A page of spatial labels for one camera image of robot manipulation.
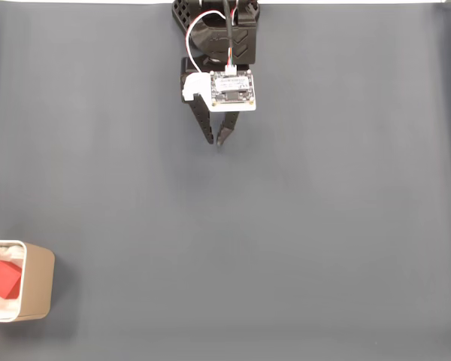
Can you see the camera board on white mount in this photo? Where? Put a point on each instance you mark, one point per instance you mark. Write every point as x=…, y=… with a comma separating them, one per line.
x=233, y=90

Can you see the white padding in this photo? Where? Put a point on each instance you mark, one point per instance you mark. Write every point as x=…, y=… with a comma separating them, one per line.
x=3, y=252

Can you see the beige box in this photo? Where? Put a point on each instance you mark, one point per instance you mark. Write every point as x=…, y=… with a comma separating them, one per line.
x=37, y=282

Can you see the red cube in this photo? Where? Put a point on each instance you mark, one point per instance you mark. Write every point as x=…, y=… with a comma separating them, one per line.
x=3, y=280

